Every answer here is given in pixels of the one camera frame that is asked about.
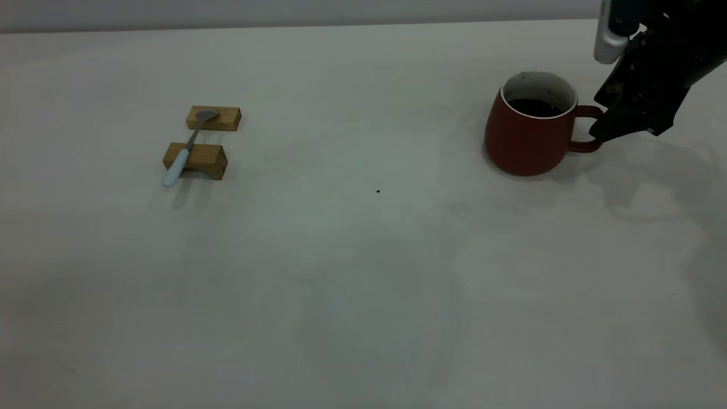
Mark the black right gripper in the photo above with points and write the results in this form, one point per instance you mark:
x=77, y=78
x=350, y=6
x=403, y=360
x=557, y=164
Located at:
x=659, y=79

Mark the flat rectangular wooden block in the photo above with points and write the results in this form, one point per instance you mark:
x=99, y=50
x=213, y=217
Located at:
x=227, y=119

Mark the red ceramic mug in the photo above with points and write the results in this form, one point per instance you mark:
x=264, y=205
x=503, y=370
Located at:
x=522, y=145

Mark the arched wooden block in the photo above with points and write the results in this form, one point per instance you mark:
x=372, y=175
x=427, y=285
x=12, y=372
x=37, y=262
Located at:
x=207, y=158

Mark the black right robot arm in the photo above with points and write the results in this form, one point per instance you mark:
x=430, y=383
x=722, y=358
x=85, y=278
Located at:
x=698, y=20

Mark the dark coffee liquid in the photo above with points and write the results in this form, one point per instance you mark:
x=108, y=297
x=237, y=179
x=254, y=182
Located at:
x=534, y=108

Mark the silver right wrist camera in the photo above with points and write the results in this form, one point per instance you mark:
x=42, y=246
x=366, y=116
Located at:
x=610, y=34

